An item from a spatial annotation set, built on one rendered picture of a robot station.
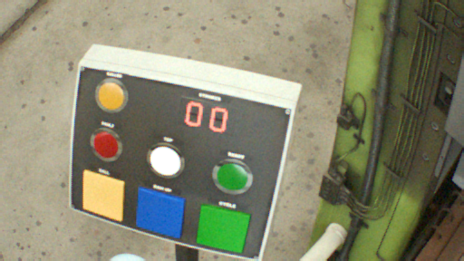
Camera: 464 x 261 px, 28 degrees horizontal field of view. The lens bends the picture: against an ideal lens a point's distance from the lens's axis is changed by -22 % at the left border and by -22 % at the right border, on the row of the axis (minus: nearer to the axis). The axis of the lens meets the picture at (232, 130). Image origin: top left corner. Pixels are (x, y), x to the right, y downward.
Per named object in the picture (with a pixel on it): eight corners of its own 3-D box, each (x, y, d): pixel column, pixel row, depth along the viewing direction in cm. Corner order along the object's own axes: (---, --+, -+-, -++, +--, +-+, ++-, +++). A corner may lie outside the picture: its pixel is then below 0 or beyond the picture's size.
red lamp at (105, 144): (111, 167, 169) (109, 152, 166) (91, 149, 171) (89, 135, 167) (122, 154, 171) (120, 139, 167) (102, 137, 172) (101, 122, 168)
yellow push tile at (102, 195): (122, 222, 174) (123, 184, 171) (82, 209, 175) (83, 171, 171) (124, 217, 176) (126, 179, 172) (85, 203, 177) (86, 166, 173)
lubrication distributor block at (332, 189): (337, 219, 204) (348, 184, 192) (314, 203, 206) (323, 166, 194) (348, 207, 205) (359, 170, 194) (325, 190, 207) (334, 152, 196)
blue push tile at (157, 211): (180, 239, 173) (184, 201, 170) (135, 226, 174) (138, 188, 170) (183, 233, 175) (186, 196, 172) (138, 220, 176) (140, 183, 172)
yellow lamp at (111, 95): (115, 118, 165) (114, 101, 162) (95, 102, 167) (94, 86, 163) (128, 104, 167) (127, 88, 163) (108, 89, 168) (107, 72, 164)
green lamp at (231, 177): (237, 199, 167) (238, 185, 164) (212, 182, 169) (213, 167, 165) (251, 186, 169) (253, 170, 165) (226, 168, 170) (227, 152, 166)
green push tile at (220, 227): (242, 253, 172) (250, 216, 169) (195, 242, 173) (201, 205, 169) (244, 248, 174) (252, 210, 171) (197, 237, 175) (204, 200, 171)
